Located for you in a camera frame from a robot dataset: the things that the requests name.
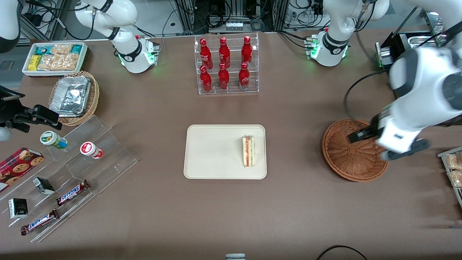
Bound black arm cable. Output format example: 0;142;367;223
343;70;391;120

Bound red cookie box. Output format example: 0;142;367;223
0;147;45;193

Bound grey tray with snacks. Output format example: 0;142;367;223
437;146;462;210

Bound small clear rice cracker bag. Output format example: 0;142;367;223
51;44;73;56

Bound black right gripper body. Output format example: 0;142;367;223
0;85;35;129

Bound aluminium foil container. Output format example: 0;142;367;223
49;75;92;118

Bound green lidded yogurt cup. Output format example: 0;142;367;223
40;131;68;150

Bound brown round wicker basket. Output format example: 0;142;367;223
322;119;390;182

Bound small black white box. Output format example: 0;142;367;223
8;198;29;220

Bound red cola bottle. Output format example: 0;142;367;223
241;35;253;66
218;63;230;91
199;65;213;93
238;62;250;90
199;38;213;70
218;37;231;69

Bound clear acrylic bottle rack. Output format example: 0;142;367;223
194;32;260;95

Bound clear acrylic tiered stand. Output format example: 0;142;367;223
0;115;138;243

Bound white rectangular snack bin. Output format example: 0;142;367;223
22;42;88;78

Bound triangular sandwich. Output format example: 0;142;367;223
241;135;256;168

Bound large clear rice cracker bag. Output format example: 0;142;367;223
38;53;79;72

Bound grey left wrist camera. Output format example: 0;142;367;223
380;139;432;162

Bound tan oval wicker basket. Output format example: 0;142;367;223
48;71;100;127

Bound red lidded yogurt cup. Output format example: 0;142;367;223
80;142;104;160

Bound black table cable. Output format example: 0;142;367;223
316;244;369;260

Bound brown Snickers bar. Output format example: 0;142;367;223
56;179;90;207
20;209;60;236

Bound aluminium frame rack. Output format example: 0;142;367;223
175;0;290;34

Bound beige plastic tray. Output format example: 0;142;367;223
183;125;267;180

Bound black machine with steel tray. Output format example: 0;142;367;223
375;7;462;127

